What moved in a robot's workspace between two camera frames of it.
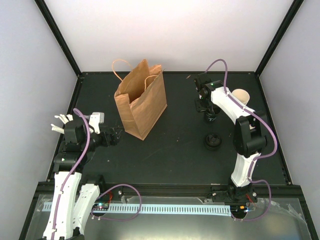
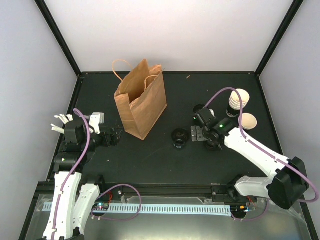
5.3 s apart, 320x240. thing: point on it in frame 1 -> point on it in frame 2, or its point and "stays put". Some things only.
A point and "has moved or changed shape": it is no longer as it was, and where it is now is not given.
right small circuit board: [239, 210] stays put
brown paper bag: [141, 97] stays put
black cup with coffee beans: [211, 116] has moved or changed shape
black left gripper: [114, 140] stays put
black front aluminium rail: [259, 191] stays put
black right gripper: [200, 108] -> [196, 130]
